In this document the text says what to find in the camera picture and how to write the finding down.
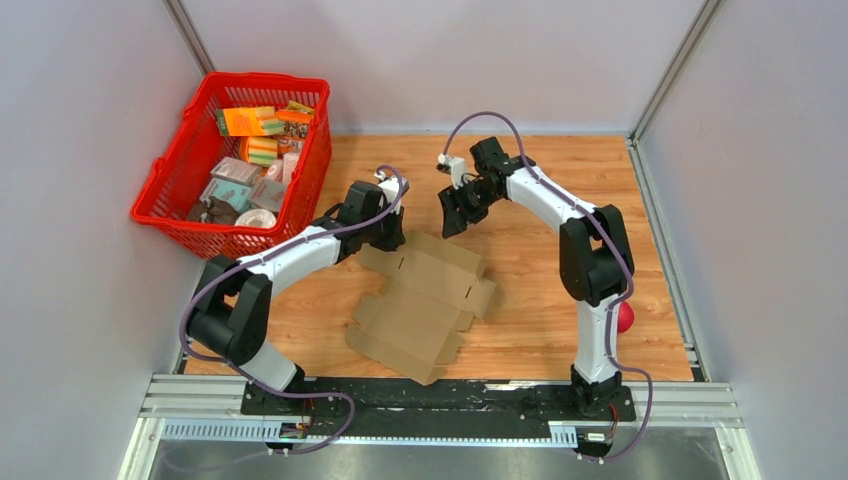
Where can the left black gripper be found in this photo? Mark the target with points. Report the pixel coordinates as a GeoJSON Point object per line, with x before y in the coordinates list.
{"type": "Point", "coordinates": [396, 238]}

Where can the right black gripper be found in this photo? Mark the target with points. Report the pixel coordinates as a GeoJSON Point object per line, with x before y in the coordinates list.
{"type": "Point", "coordinates": [456, 221]}

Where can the brown cardboard box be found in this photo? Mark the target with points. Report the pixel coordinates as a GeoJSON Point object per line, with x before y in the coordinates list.
{"type": "Point", "coordinates": [432, 292]}

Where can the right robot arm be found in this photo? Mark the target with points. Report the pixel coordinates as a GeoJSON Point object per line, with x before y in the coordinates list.
{"type": "Point", "coordinates": [595, 263]}

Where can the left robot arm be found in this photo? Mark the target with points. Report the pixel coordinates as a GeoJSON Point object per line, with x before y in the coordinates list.
{"type": "Point", "coordinates": [229, 312]}

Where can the grey pink box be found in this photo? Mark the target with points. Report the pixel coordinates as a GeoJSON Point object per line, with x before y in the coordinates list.
{"type": "Point", "coordinates": [268, 194]}

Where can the teal patterned box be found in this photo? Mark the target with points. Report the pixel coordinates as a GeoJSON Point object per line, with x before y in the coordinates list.
{"type": "Point", "coordinates": [235, 194]}

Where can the orange box in basket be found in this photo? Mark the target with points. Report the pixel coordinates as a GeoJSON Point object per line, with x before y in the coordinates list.
{"type": "Point", "coordinates": [248, 121]}

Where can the white tape roll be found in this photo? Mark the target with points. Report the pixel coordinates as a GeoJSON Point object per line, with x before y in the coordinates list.
{"type": "Point", "coordinates": [257, 218]}

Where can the striped sponge pack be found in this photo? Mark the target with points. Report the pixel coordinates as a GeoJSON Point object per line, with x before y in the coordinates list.
{"type": "Point", "coordinates": [256, 150]}

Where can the red plastic basket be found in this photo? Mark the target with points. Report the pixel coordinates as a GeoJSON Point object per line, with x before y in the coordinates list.
{"type": "Point", "coordinates": [179, 176]}

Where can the red apple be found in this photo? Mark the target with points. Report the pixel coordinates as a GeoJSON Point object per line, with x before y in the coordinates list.
{"type": "Point", "coordinates": [626, 318]}

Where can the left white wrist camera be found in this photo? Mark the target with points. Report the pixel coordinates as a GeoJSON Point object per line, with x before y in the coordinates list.
{"type": "Point", "coordinates": [393, 184]}

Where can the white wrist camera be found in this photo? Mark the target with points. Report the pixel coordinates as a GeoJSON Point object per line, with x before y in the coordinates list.
{"type": "Point", "coordinates": [455, 167]}
{"type": "Point", "coordinates": [393, 184]}

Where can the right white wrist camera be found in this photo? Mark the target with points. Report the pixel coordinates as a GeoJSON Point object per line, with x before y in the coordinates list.
{"type": "Point", "coordinates": [455, 167]}

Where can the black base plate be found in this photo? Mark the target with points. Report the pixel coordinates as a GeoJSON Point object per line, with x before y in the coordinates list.
{"type": "Point", "coordinates": [445, 409]}

